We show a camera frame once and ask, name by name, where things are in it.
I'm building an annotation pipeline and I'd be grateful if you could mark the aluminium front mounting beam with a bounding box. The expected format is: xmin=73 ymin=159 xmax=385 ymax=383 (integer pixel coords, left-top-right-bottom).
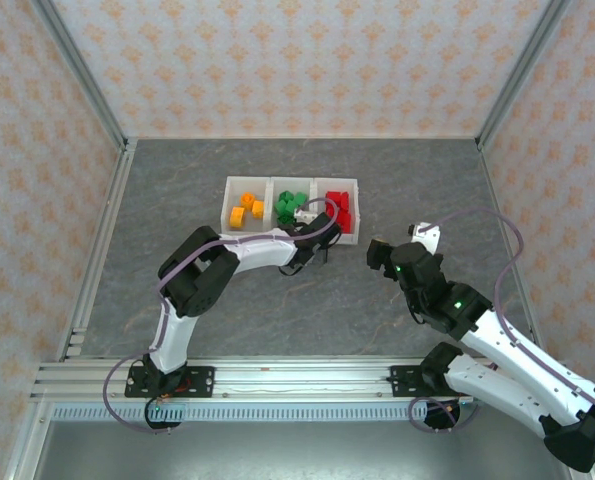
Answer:
xmin=29 ymin=355 xmax=478 ymax=401

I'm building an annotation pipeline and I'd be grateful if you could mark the aluminium frame post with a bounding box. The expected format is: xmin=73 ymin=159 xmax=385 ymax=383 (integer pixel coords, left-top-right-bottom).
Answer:
xmin=30 ymin=0 xmax=129 ymax=147
xmin=476 ymin=0 xmax=574 ymax=147

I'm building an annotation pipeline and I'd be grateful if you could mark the white plastic container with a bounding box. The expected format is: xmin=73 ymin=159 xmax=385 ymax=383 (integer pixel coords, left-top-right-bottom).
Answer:
xmin=218 ymin=174 xmax=274 ymax=236
xmin=314 ymin=177 xmax=362 ymax=246
xmin=267 ymin=175 xmax=319 ymax=236

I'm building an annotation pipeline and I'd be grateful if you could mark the aluminium side rail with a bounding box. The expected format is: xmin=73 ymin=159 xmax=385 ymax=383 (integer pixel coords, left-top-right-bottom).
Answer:
xmin=475 ymin=139 xmax=541 ymax=346
xmin=56 ymin=139 xmax=139 ymax=362

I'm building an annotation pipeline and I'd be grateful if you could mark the grey slotted cable duct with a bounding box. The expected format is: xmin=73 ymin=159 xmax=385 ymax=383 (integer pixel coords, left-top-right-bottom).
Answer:
xmin=50 ymin=402 xmax=431 ymax=424

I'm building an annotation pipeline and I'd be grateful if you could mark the aluminium back rail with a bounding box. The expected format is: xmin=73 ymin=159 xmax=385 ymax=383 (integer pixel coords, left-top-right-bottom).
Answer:
xmin=126 ymin=134 xmax=481 ymax=143

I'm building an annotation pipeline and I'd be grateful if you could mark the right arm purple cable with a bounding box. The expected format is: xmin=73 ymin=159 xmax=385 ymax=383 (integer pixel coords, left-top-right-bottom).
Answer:
xmin=407 ymin=207 xmax=595 ymax=459

